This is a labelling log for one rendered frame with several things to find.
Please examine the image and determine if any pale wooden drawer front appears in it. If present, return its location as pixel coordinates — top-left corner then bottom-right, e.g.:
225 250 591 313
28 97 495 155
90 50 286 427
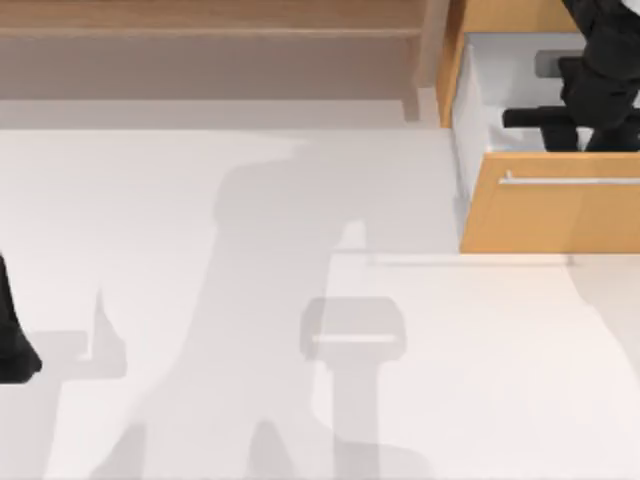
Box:
458 150 640 255

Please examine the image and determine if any pale grey drawer box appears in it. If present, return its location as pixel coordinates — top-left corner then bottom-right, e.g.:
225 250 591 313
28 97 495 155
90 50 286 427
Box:
451 31 640 251

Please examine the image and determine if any wooden drawer cabinet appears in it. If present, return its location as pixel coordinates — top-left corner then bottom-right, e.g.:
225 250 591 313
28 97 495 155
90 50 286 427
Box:
433 0 640 129

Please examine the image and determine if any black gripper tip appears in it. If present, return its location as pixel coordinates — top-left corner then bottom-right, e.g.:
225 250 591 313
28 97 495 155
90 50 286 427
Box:
0 253 44 386

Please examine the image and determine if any long metal drawer handle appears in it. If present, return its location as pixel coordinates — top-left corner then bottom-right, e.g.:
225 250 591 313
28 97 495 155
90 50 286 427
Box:
498 170 640 188

